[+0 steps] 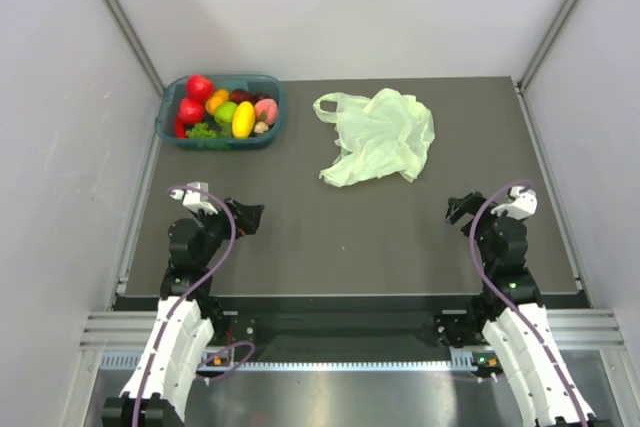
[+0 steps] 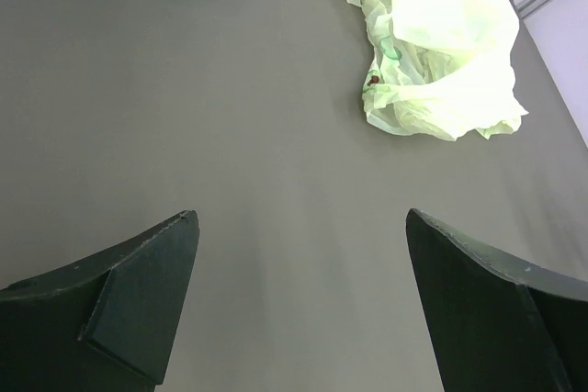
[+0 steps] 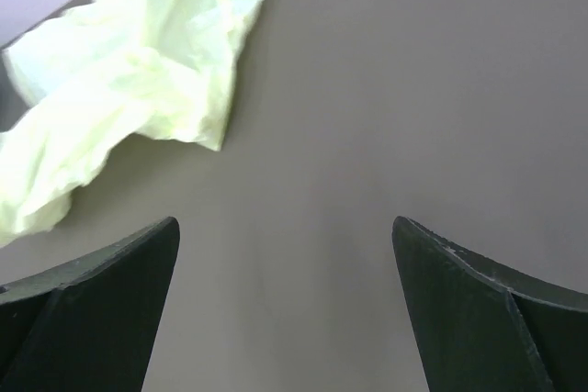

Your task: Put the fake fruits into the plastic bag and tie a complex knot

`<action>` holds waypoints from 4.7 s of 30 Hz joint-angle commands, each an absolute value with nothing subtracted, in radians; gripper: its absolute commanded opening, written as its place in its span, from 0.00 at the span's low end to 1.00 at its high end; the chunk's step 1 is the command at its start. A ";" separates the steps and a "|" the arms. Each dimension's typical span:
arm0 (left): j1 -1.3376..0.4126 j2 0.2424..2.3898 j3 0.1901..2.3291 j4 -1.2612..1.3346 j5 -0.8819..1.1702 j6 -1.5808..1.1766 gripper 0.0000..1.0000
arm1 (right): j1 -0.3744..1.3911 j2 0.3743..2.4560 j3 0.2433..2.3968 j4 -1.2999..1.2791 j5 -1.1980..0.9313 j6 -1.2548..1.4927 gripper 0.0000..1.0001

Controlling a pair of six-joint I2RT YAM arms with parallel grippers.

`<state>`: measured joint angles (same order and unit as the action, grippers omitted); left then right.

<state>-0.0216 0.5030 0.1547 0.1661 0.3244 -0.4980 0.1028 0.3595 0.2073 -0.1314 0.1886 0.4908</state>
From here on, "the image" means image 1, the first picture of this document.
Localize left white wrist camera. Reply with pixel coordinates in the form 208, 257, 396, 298
182, 182, 218, 215

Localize yellow fake mango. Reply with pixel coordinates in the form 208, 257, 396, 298
232, 101, 256, 139

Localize purple cable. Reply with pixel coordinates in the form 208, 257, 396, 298
468, 179, 589, 427
130, 184, 256, 427

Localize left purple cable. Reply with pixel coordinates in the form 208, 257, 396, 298
130, 184, 256, 427

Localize beige fake mushroom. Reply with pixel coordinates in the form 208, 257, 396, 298
253, 121, 270, 135

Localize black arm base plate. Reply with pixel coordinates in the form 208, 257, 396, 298
222, 311, 482, 348

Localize orange fake fruit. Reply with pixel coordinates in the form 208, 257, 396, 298
205, 88, 230, 116

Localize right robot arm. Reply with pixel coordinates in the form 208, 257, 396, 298
436, 185, 611, 426

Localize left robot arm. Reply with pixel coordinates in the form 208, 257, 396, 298
101, 182, 264, 426

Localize grey slotted cable duct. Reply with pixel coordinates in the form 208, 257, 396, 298
100, 351, 478, 372

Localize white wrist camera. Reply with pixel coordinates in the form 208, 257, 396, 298
491, 186, 538, 221
182, 182, 218, 215

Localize green fake apple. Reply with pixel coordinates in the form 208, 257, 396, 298
214, 101, 238, 126

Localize green fake grapes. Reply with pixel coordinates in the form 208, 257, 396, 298
186, 122, 218, 139

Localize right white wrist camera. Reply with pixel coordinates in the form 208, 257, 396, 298
491, 186, 538, 221

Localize dark maroon fake plum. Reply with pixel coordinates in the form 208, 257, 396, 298
253, 93, 271, 103

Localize teal plastic basket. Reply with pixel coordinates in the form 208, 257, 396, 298
155, 74, 288, 151

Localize dark red fake fruit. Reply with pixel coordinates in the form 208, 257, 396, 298
229, 89, 253, 104

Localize pink fake peach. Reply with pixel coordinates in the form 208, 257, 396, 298
254, 98, 279, 126

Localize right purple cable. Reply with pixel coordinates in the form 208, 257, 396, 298
468, 179, 589, 427

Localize upper red fake apple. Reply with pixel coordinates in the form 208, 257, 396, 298
186, 75, 215, 103

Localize red fake chili pepper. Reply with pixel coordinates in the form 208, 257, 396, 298
174, 118, 186, 139

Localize light green plastic bag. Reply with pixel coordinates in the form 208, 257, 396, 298
313, 88, 435, 188

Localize aluminium frame rail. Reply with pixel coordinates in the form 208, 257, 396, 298
80, 311, 156, 350

